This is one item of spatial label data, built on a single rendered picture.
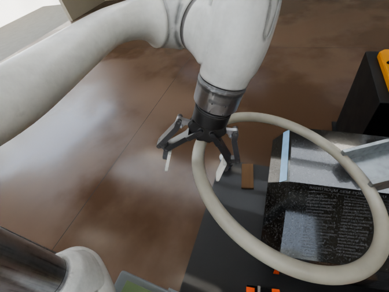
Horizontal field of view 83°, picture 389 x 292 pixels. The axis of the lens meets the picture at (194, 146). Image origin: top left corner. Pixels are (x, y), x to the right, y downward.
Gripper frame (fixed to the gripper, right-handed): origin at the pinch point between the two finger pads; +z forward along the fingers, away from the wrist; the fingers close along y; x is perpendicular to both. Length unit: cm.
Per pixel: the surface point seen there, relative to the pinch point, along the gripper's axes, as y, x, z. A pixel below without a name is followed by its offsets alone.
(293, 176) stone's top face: 47, 25, 21
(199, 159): 0.1, -2.7, -7.1
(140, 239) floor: -16, 36, 135
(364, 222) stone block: 73, 9, 22
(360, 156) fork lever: 49, 12, -7
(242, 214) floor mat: 57, 53, 101
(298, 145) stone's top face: 52, 42, 17
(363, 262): 32.5, -20.3, -6.9
